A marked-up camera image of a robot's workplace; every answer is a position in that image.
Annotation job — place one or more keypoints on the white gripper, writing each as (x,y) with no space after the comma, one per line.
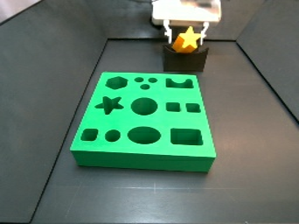
(183,13)

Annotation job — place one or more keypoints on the yellow star-shaped prism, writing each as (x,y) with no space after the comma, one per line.
(186,42)

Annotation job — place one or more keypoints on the black L-shaped fixture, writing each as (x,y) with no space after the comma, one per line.
(183,62)

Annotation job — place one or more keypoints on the green foam shape-sorter block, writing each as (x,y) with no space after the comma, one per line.
(146,123)

